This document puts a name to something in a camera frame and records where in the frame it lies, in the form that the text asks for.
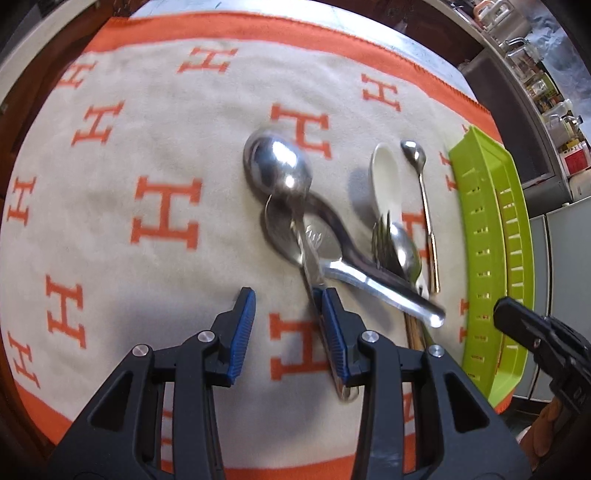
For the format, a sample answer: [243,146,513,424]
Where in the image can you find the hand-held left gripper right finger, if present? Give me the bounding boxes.
[313,287,532,480]

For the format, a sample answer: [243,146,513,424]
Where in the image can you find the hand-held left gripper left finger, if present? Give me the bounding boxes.
[48,286,257,480]

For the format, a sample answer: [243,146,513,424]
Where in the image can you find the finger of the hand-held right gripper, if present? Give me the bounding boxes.
[493,298,591,370]

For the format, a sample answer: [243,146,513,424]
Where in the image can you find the slotted steel spoon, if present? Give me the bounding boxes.
[264,196,446,328]

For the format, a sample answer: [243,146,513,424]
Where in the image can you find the small steel spoon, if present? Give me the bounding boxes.
[390,223,422,283]

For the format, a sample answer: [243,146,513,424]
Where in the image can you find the steel fork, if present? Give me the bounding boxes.
[370,211,430,354]

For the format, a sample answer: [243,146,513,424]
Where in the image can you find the green plastic utensil tray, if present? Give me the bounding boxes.
[448,126,536,409]

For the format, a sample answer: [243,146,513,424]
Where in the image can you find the white ceramic spoon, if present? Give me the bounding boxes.
[369,142,430,298]

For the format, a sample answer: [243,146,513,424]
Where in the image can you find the large steel spoon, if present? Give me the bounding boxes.
[242,127,361,402]

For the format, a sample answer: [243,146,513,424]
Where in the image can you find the small gold-handled spoon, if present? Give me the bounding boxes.
[400,140,441,295]

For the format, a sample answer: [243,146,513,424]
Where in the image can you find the person's right hand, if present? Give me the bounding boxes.
[521,401,572,470]

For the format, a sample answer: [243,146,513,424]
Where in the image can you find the grey refrigerator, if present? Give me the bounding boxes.
[510,196,591,402]

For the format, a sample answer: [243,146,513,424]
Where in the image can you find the orange white printed blanket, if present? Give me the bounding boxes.
[0,13,511,472]

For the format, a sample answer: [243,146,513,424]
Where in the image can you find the red label white jar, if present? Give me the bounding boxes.
[562,141,591,175]

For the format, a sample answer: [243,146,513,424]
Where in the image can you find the grey storage cabinet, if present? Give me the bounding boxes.
[462,48,568,204]

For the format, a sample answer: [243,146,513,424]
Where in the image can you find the glass pitcher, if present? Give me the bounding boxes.
[505,39,543,79]

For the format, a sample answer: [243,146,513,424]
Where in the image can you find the white steel jug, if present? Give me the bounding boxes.
[475,0,515,31]

